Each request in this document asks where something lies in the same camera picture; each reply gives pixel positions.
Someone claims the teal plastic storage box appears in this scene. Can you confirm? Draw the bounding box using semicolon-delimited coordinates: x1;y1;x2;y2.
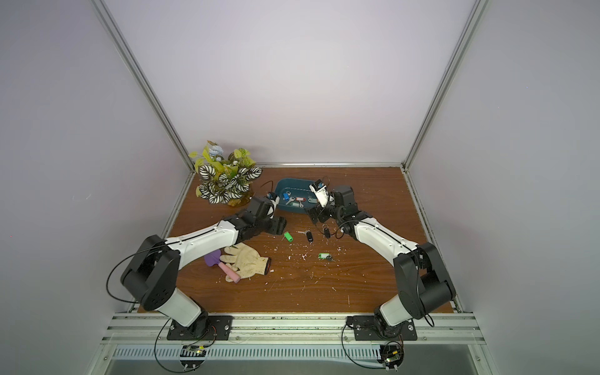
275;178;319;214

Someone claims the green tag key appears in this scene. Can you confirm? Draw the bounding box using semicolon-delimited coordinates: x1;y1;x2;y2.
318;253;334;262

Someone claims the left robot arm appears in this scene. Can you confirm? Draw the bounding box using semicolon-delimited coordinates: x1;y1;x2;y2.
120;193;287;337

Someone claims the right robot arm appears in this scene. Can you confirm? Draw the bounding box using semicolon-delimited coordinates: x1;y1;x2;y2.
307;180;456;328

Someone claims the beige work glove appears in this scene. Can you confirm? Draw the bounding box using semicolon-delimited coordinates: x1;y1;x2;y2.
220;243;271;279

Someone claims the artificial potted plant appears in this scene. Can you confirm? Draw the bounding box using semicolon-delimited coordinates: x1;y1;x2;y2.
188;141;263;207

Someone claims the purple pink garden trowel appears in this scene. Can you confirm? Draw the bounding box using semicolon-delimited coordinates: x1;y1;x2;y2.
203;249;241;284

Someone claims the left electronics board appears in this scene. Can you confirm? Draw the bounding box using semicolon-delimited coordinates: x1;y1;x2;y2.
180;345;207;372

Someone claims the electronics board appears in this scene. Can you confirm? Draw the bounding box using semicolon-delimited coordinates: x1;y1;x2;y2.
180;345;207;372
380;341;405;371

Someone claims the right electronics board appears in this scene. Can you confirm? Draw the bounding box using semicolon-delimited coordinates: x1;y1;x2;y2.
380;341;405;371

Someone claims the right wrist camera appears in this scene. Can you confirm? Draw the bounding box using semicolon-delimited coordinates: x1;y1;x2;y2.
309;179;330;208

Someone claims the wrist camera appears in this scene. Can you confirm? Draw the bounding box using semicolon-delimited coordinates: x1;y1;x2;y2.
309;179;330;208
266;192;280;219

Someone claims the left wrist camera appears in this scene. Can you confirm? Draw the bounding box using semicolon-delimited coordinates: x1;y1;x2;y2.
266;192;280;219

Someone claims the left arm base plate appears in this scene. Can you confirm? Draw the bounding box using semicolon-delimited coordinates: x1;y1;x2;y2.
167;315;234;341

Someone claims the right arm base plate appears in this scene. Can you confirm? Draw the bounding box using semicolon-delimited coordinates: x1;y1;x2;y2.
346;315;418;342

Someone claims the aluminium front rail frame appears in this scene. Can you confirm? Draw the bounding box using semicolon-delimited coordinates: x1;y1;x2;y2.
87;312;498;374

